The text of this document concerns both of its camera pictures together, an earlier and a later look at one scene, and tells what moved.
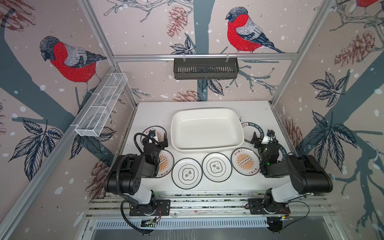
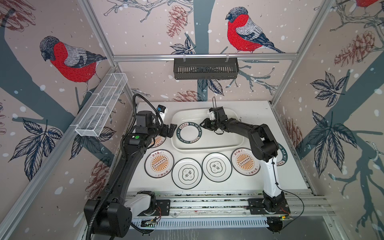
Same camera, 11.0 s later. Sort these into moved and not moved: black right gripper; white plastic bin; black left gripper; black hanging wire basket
Moved: black right gripper; black left gripper
Not moved: white plastic bin; black hanging wire basket
